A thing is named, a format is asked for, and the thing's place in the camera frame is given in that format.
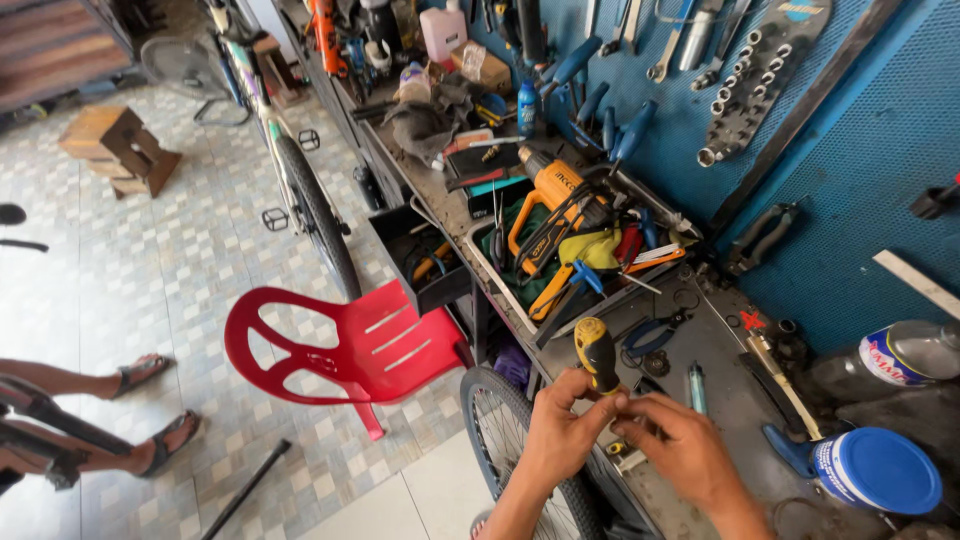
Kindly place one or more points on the yellow cloth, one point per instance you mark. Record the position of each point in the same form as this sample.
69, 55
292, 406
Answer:
592, 247

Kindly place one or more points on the person's left hand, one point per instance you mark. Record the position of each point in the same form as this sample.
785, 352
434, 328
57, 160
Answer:
559, 439

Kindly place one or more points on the cardboard box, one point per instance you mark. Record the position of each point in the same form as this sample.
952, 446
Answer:
487, 71

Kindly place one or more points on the green cloth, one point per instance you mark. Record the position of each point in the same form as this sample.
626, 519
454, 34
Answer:
525, 281

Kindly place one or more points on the long black bar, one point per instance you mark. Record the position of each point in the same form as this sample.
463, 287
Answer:
802, 112

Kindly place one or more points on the wooden shelf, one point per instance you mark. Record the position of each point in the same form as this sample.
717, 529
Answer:
52, 45

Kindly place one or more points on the clear bottle with label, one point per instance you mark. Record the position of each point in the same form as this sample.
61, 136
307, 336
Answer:
900, 352

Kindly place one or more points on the wooden stool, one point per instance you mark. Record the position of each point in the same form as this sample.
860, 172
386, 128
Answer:
120, 146

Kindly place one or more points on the bicycle with black tyres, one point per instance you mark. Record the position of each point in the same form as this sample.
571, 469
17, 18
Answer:
319, 210

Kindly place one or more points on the small blue bottle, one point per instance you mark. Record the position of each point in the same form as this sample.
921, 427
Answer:
526, 109

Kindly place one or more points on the black bicycle frame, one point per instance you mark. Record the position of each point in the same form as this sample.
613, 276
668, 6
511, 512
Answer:
52, 416

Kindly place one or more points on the orange bicycle fork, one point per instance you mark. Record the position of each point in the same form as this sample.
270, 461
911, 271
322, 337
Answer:
326, 37

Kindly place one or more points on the grey tool tray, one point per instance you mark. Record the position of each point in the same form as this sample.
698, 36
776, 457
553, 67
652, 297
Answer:
517, 315

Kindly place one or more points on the grey cloth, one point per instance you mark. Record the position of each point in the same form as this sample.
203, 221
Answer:
427, 124

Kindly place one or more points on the black open drawer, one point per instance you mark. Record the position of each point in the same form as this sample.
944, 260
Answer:
420, 262

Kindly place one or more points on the flat metal bar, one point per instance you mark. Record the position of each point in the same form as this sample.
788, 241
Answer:
915, 281

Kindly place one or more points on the black rail of silver sockets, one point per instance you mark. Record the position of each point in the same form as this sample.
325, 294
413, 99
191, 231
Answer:
757, 82

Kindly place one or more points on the blue pegboard with tools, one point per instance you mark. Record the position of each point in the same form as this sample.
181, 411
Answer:
862, 150

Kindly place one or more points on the pink plastic jug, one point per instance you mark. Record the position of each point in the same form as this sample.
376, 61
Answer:
442, 30

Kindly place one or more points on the black spoked bicycle wheel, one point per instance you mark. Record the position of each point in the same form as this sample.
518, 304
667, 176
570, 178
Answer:
487, 420

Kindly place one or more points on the orange black heat gun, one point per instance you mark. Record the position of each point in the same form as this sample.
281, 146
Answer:
555, 187

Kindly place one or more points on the grey floor fan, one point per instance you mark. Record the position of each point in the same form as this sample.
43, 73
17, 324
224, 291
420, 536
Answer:
176, 67

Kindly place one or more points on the person's right hand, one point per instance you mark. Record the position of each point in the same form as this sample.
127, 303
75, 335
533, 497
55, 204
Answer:
686, 450

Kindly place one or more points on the black clamp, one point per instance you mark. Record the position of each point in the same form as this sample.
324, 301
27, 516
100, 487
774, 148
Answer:
934, 201

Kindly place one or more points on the black rod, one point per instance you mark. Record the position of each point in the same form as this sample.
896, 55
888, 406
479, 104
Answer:
247, 487

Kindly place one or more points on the small clear tube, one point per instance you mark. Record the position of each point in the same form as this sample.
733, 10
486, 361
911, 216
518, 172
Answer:
697, 390

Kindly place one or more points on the red plastic chair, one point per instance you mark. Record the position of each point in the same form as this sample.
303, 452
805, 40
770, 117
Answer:
390, 337

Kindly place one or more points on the blue lidded tin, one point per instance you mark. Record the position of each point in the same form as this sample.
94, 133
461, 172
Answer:
877, 469

